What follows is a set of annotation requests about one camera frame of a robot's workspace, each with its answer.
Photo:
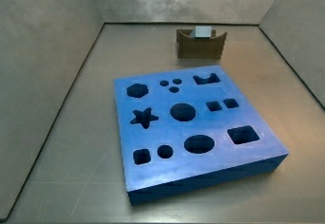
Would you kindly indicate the light blue rectangular block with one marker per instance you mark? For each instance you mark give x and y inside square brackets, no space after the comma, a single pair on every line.
[202,32]

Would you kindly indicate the blue shape sorting board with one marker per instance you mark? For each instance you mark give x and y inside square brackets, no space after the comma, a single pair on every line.
[190,133]

